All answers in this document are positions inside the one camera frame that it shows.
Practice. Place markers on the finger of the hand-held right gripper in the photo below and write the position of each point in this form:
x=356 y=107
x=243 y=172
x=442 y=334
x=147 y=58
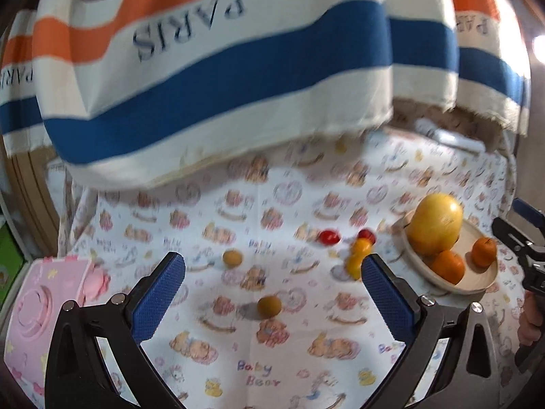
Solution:
x=511 y=234
x=528 y=213

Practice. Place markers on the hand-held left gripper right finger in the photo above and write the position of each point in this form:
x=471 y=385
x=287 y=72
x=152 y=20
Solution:
x=389 y=302

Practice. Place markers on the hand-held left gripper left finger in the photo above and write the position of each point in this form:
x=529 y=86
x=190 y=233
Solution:
x=159 y=298

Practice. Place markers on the orange mandarin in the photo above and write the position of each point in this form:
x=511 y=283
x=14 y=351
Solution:
x=447 y=266
x=484 y=251

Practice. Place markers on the yellow cherry tomato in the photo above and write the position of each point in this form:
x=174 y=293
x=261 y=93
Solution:
x=361 y=247
x=353 y=266

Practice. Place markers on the cream plate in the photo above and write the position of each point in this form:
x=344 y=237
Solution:
x=472 y=283

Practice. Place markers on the dark red jujube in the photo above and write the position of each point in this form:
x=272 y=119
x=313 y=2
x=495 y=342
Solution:
x=366 y=235

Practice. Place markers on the large yellow pear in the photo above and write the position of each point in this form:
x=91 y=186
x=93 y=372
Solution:
x=436 y=223

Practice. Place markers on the brown longan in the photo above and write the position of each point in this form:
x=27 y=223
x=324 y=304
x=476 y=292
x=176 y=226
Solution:
x=269 y=306
x=232 y=258

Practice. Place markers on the person's right hand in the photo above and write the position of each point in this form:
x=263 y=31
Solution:
x=532 y=319

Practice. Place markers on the red cherry tomato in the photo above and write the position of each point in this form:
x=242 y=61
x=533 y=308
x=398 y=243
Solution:
x=329 y=237

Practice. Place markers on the printed bear blanket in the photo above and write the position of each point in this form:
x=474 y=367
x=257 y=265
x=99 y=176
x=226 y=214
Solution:
x=238 y=341

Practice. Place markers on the white remote control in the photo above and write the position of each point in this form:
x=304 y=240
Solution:
x=451 y=136

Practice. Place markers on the green box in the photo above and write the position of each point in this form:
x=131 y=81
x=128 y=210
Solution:
x=8 y=255

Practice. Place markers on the bright lamp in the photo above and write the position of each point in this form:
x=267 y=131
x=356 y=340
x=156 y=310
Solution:
x=540 y=44

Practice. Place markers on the striped cloth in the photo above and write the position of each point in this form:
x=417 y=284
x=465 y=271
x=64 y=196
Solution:
x=213 y=85

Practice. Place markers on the wooden frame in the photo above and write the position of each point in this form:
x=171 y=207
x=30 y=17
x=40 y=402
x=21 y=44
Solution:
x=34 y=187

